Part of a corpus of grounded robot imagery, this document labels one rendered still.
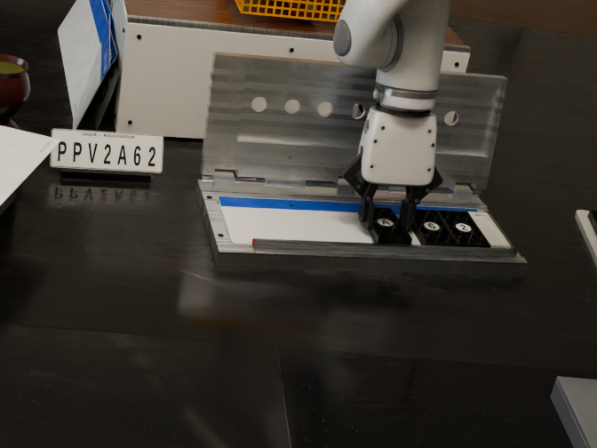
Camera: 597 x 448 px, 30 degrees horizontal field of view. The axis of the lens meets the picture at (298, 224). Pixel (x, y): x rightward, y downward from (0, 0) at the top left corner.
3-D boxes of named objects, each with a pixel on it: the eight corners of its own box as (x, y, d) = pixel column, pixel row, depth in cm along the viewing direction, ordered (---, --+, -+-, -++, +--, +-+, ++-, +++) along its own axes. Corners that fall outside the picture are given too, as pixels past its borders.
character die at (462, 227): (457, 252, 155) (458, 244, 155) (434, 217, 164) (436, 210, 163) (489, 252, 157) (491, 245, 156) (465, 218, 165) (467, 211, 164)
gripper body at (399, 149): (377, 104, 146) (365, 186, 149) (449, 109, 149) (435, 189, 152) (360, 92, 153) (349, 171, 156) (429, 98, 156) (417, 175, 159)
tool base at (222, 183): (216, 267, 145) (220, 243, 143) (195, 191, 163) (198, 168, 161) (523, 276, 157) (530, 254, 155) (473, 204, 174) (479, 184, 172)
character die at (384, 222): (377, 244, 152) (378, 237, 151) (357, 213, 160) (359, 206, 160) (410, 246, 153) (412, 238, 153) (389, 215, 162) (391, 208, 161)
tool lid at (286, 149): (214, 53, 152) (212, 51, 154) (200, 185, 159) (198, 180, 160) (508, 78, 164) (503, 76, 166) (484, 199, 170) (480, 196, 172)
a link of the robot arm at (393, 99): (383, 89, 145) (380, 112, 146) (446, 94, 148) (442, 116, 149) (364, 76, 153) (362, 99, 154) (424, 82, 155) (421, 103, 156)
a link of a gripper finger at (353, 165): (337, 156, 151) (348, 194, 153) (390, 137, 152) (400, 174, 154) (335, 155, 152) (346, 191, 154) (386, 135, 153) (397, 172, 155)
